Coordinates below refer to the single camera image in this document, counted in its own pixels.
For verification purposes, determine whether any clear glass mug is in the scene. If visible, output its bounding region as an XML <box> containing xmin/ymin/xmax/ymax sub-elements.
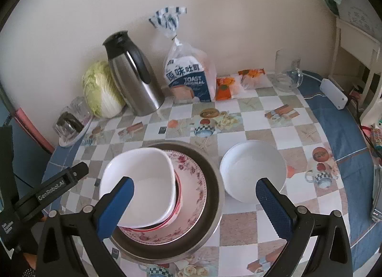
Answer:
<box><xmin>273</xmin><ymin>68</ymin><xmax>305</xmax><ymax>92</ymax></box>

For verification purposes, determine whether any white wooden side table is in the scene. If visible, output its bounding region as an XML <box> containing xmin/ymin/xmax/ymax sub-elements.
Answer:
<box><xmin>328</xmin><ymin>16</ymin><xmax>382</xmax><ymax>122</ymax></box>

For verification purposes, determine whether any bag of toast bread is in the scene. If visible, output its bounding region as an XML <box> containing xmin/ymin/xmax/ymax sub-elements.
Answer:
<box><xmin>149</xmin><ymin>6</ymin><xmax>218</xmax><ymax>102</ymax></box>

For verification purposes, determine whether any grey metal object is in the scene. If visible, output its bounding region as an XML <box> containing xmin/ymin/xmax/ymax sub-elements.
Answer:
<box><xmin>370</xmin><ymin>162</ymin><xmax>382</xmax><ymax>221</ymax></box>

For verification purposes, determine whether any clear drinking glass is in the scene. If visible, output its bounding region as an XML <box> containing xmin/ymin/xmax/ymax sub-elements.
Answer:
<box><xmin>70</xmin><ymin>96</ymin><xmax>91</xmax><ymax>119</ymax></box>

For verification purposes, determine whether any dark banded drinking glass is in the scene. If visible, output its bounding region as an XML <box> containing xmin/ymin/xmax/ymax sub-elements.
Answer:
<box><xmin>55</xmin><ymin>113</ymin><xmax>84</xmax><ymax>140</ymax></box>

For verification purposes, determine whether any stainless steel thermos jug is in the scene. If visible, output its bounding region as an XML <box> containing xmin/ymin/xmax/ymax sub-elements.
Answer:
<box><xmin>102</xmin><ymin>30</ymin><xmax>164</xmax><ymax>117</ymax></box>

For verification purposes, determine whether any grey printed cushion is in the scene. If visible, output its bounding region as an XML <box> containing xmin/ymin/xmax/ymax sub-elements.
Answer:
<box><xmin>339</xmin><ymin>0</ymin><xmax>382</xmax><ymax>38</ymax></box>

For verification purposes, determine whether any white power strip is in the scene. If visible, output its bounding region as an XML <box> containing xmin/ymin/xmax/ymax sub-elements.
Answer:
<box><xmin>319</xmin><ymin>78</ymin><xmax>349</xmax><ymax>110</ymax></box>

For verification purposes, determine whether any round pink floral plate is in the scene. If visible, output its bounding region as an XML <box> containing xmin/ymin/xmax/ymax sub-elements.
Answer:
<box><xmin>119</xmin><ymin>150</ymin><xmax>208</xmax><ymax>243</ymax></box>

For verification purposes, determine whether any napa cabbage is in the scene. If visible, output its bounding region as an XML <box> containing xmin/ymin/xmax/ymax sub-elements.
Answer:
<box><xmin>82</xmin><ymin>60</ymin><xmax>126</xmax><ymax>118</ymax></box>

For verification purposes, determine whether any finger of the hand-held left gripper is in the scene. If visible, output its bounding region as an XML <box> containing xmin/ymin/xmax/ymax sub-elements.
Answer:
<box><xmin>13</xmin><ymin>162</ymin><xmax>89</xmax><ymax>224</ymax></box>

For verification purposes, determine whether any black power cable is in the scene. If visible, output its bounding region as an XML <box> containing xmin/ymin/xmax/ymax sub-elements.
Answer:
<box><xmin>346</xmin><ymin>84</ymin><xmax>369</xmax><ymax>122</ymax></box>

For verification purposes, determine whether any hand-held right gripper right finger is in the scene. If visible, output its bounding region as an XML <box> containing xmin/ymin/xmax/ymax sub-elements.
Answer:
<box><xmin>256</xmin><ymin>177</ymin><xmax>353</xmax><ymax>277</ymax></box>

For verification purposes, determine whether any colourful printed packet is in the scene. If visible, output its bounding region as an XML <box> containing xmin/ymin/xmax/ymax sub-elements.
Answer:
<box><xmin>370</xmin><ymin>125</ymin><xmax>382</xmax><ymax>150</ymax></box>

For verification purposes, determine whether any strawberry print bowl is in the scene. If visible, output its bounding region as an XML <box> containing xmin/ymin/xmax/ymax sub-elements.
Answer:
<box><xmin>131</xmin><ymin>169</ymin><xmax>182</xmax><ymax>231</ymax></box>

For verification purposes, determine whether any white rounded square bowl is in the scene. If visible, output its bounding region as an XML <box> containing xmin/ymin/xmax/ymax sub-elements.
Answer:
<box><xmin>99</xmin><ymin>148</ymin><xmax>176</xmax><ymax>228</ymax></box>

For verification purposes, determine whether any stainless steel basin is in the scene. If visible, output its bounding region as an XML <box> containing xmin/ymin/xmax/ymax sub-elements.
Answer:
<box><xmin>109</xmin><ymin>141</ymin><xmax>226</xmax><ymax>262</ymax></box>

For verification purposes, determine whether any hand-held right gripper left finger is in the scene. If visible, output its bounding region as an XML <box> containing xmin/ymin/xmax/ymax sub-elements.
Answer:
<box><xmin>36</xmin><ymin>176</ymin><xmax>135</xmax><ymax>277</ymax></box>

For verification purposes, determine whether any white bowl red flower print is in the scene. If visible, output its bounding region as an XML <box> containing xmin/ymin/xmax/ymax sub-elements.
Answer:
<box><xmin>219</xmin><ymin>140</ymin><xmax>287</xmax><ymax>203</ymax></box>

